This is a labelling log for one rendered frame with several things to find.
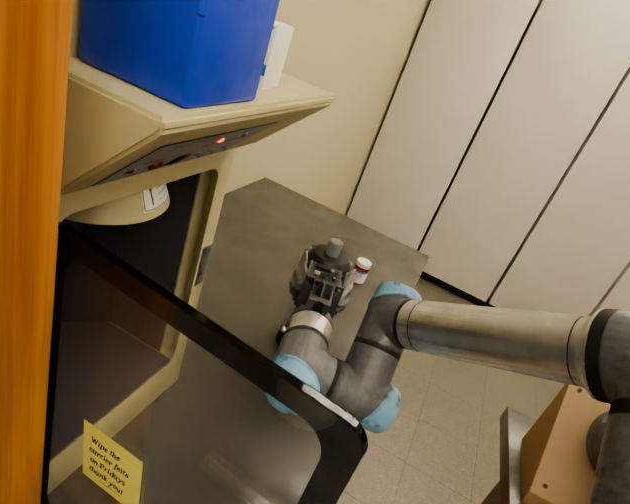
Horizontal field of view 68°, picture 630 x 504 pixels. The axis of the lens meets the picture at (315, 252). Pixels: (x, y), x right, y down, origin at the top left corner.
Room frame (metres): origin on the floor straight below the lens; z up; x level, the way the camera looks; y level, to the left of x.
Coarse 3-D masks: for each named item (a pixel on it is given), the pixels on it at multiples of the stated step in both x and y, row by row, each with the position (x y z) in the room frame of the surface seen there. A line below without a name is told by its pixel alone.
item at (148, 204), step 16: (144, 192) 0.49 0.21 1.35; (160, 192) 0.52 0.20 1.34; (96, 208) 0.44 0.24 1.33; (112, 208) 0.45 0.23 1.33; (128, 208) 0.46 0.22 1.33; (144, 208) 0.48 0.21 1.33; (160, 208) 0.51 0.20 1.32; (96, 224) 0.44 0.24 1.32; (112, 224) 0.45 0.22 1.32; (128, 224) 0.46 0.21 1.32
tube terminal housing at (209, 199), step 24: (72, 24) 0.35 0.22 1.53; (72, 48) 0.35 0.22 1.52; (168, 168) 0.48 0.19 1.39; (192, 168) 0.53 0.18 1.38; (216, 168) 0.58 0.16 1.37; (72, 192) 0.36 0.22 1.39; (96, 192) 0.38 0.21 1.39; (120, 192) 0.41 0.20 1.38; (216, 192) 0.60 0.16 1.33; (192, 216) 0.60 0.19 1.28; (216, 216) 0.61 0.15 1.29; (192, 240) 0.62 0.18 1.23; (192, 264) 0.63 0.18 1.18; (192, 288) 0.59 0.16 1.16
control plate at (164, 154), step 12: (228, 132) 0.41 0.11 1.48; (240, 132) 0.44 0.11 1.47; (252, 132) 0.49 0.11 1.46; (180, 144) 0.35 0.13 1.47; (192, 144) 0.37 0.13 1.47; (204, 144) 0.41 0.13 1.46; (216, 144) 0.44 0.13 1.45; (228, 144) 0.49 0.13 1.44; (144, 156) 0.33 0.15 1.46; (156, 156) 0.35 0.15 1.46; (168, 156) 0.37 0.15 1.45; (192, 156) 0.45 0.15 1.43; (132, 168) 0.35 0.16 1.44; (144, 168) 0.37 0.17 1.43; (108, 180) 0.35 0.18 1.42
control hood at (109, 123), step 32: (96, 96) 0.30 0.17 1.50; (128, 96) 0.30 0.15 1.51; (256, 96) 0.43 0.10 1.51; (288, 96) 0.48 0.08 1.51; (320, 96) 0.55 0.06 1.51; (96, 128) 0.30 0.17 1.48; (128, 128) 0.29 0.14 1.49; (160, 128) 0.29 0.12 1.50; (192, 128) 0.32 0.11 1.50; (224, 128) 0.38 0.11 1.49; (64, 160) 0.30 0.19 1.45; (96, 160) 0.30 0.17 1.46; (128, 160) 0.31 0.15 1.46; (64, 192) 0.31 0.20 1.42
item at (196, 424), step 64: (64, 256) 0.30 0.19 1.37; (64, 320) 0.30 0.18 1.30; (128, 320) 0.28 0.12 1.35; (192, 320) 0.26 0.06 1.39; (64, 384) 0.30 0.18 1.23; (128, 384) 0.27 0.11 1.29; (192, 384) 0.25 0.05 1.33; (256, 384) 0.24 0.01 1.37; (64, 448) 0.30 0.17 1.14; (128, 448) 0.27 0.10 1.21; (192, 448) 0.25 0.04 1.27; (256, 448) 0.23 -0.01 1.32; (320, 448) 0.22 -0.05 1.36
